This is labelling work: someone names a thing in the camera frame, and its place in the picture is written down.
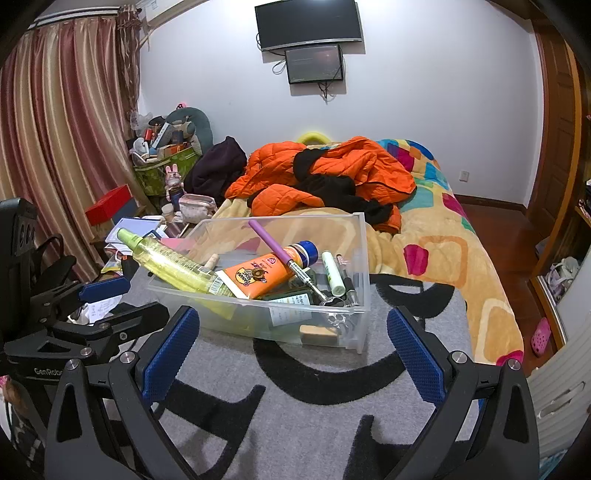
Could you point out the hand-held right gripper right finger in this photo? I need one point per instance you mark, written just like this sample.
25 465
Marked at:
415 355

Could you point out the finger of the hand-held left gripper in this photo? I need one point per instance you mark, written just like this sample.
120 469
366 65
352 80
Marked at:
104 288
134 318

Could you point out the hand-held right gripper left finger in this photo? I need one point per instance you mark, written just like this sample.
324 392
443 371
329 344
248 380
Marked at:
171 355

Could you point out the yellow liquid bottle green cap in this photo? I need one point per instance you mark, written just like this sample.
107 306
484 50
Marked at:
171 263

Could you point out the clear plastic storage box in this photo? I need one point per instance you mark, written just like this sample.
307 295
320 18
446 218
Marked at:
358 277

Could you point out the orange tube blue cap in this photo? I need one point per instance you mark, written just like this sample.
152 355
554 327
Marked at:
249 277

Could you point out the pale green tube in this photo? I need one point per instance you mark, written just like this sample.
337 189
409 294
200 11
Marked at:
333 272

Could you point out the colourful patterned blanket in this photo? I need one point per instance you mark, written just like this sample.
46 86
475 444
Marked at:
438 277

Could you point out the red box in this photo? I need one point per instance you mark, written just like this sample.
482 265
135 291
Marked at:
108 205

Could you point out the beige cosmetic stick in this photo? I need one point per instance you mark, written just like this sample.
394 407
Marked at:
211 262

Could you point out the small beige block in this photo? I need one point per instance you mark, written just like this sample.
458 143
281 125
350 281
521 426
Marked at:
318 335

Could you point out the silver pen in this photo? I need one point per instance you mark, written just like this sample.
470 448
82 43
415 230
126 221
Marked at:
346 281

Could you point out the green bag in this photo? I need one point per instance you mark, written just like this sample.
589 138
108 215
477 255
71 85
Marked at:
152 180

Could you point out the pink pouch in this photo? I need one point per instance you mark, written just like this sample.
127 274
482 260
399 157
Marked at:
196 208

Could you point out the pink bunny toy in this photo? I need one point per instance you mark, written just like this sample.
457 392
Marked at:
173 182

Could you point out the pink slipper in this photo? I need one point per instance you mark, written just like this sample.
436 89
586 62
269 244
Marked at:
541 337

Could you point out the grey mat black pattern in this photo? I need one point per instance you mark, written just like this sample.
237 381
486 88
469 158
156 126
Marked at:
300 415

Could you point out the white shoes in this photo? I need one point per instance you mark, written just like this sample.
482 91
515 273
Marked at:
561 277

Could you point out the striped curtain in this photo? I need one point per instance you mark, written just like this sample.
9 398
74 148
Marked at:
55 115

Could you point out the dark purple garment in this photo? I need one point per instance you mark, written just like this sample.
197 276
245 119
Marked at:
217 166

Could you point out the black garment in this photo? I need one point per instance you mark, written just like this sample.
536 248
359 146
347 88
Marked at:
332 187

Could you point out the orange puffer jacket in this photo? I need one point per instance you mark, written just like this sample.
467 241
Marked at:
277 161

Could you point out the brown wooden door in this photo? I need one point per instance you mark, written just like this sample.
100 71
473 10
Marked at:
554 115

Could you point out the white wall socket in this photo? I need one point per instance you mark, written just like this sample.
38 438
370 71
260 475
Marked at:
464 175

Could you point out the small wall monitor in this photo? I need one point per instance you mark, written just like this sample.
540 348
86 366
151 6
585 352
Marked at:
314 64

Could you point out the black wall television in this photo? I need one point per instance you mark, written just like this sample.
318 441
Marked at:
307 23

